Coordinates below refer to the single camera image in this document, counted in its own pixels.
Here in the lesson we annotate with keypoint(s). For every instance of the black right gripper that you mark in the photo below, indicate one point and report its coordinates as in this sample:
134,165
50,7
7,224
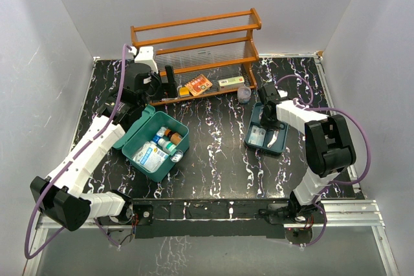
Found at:
267,126

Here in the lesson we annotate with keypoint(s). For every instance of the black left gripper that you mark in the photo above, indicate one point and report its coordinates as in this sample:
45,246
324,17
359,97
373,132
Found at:
170,87

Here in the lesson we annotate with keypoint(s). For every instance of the black handled scissors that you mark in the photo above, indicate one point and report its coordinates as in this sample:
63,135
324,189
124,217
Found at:
273,135

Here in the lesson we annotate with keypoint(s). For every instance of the white blue card packet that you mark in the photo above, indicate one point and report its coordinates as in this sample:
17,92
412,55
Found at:
257,136

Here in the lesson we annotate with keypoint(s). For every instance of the blue divided tray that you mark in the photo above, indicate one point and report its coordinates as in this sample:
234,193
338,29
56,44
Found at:
280,144

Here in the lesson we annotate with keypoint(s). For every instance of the blue white small tube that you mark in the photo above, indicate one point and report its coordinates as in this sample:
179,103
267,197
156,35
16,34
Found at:
160,134

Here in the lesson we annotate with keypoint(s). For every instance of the green medicine kit box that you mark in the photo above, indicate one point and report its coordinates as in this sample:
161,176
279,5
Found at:
143,130

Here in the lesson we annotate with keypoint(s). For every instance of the brown orange-capped syrup bottle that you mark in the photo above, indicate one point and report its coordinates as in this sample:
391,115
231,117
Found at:
174,137

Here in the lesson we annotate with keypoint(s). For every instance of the white green medicine bottle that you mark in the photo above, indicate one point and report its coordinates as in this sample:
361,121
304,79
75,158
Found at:
167,146

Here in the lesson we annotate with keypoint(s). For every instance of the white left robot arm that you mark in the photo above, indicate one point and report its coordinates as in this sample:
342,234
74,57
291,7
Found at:
60,194

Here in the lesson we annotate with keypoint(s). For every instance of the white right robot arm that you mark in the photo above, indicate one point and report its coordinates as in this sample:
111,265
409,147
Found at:
328,149

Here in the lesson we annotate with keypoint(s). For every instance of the orange patterned medicine box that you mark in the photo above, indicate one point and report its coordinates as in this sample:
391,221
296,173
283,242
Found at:
198,85

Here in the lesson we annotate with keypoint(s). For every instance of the cream long medicine box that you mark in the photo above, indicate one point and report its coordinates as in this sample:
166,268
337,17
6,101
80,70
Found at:
231,83

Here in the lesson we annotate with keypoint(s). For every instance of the yellow grey small box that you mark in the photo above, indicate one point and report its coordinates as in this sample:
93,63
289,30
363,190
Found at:
184,92

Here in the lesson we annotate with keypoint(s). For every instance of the clear round plastic jar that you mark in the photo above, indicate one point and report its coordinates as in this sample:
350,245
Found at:
244,94

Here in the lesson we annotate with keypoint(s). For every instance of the orange wooden shelf rack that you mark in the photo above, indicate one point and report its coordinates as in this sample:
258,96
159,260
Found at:
219,46

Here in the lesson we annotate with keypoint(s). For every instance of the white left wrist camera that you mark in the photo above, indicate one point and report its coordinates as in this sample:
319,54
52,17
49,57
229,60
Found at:
145,55

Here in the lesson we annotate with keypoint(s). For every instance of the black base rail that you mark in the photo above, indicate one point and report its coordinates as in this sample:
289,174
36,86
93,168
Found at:
222,217

